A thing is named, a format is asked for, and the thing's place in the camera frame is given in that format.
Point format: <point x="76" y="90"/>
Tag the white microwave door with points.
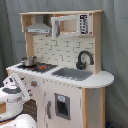
<point x="71" y="25"/>

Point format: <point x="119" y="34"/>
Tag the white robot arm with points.
<point x="13" y="94"/>

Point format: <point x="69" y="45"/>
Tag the wooden toy kitchen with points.
<point x="87" y="97"/>

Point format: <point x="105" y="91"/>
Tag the grey toy sink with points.
<point x="73" y="74"/>

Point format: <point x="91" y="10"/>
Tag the black toy faucet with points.
<point x="81" y="64"/>

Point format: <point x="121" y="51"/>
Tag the black toy stovetop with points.
<point x="38" y="67"/>

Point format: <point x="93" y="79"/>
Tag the red oven knob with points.
<point x="34" y="83"/>

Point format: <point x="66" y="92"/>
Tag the small steel pot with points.
<point x="29" y="60"/>

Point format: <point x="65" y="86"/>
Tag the grey range hood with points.
<point x="41" y="25"/>

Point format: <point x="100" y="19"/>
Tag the oven door with window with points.
<point x="30" y="108"/>

